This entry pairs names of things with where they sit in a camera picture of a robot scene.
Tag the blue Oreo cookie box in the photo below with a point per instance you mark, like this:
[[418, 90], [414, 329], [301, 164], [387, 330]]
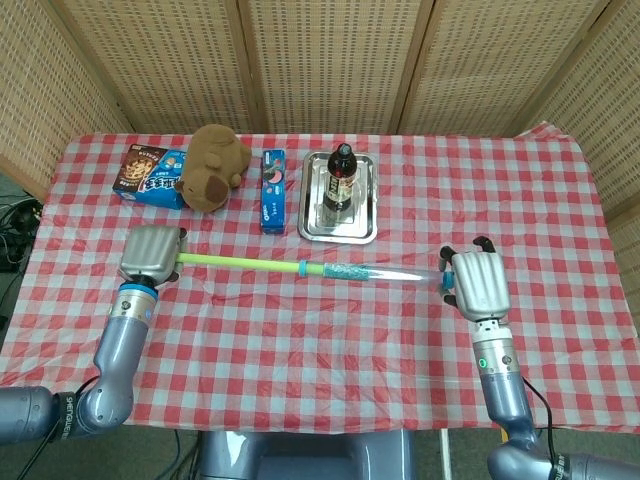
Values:
[[273, 195]]

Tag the large blue yellow toy syringe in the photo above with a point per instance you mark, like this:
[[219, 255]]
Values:
[[260, 266]]

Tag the grey-blue robot torso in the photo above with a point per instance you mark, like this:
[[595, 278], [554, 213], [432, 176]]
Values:
[[305, 455]]

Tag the dark tea bottle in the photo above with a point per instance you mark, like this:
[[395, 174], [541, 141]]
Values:
[[340, 180]]

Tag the bamboo folding screen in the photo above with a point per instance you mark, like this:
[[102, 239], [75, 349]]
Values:
[[330, 65]]

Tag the rectangular stainless steel tray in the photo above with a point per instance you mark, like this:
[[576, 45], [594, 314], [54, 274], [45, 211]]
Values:
[[312, 220]]

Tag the brown plush toy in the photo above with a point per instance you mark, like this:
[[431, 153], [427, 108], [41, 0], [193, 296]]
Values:
[[212, 170]]

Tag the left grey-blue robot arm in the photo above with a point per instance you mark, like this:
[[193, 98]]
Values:
[[115, 360]]

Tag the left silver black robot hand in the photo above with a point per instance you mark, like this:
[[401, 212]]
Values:
[[150, 252]]

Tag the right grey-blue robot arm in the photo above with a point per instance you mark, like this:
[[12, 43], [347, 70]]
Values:
[[505, 395]]

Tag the white table leg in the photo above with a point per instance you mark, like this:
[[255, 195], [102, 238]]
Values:
[[444, 455]]

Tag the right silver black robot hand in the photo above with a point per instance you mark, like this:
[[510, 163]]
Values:
[[480, 287]]

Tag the blue brown cookie box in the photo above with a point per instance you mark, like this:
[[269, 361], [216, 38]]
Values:
[[145, 180]]

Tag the red white checkered tablecloth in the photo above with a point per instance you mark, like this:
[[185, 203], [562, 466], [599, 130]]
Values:
[[320, 350]]

